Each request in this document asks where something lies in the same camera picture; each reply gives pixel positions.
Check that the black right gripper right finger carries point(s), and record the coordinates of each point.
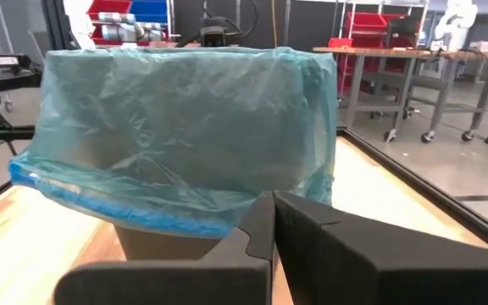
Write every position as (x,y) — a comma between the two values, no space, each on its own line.
(375,262)

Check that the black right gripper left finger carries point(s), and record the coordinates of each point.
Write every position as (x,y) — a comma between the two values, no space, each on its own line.
(163,284)

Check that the grey trash bin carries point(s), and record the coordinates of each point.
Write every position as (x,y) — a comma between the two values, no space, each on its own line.
(163,245)

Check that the teal plastic trash bag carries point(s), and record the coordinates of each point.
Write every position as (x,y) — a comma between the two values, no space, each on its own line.
(184,127)

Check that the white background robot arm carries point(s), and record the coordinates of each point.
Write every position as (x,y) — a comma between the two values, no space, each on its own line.
(453,23)

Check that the wheeled wooden workbench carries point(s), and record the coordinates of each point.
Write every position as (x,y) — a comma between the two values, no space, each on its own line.
(396,53)

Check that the black equipment box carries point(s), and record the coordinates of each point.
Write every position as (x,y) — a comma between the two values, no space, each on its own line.
(403,31)

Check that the red storage bin rack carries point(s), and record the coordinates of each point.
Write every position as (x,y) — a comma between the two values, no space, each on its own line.
(364,25)

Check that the blue plastic bin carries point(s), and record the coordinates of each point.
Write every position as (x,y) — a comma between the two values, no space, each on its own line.
(148,10)

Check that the red plastic bin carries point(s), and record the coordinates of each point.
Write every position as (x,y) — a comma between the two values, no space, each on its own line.
(108,7)

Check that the black background camera device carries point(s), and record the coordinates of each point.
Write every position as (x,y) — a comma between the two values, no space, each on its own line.
(213,34)

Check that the black vertical post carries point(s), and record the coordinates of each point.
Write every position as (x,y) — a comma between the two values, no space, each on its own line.
(55,25)

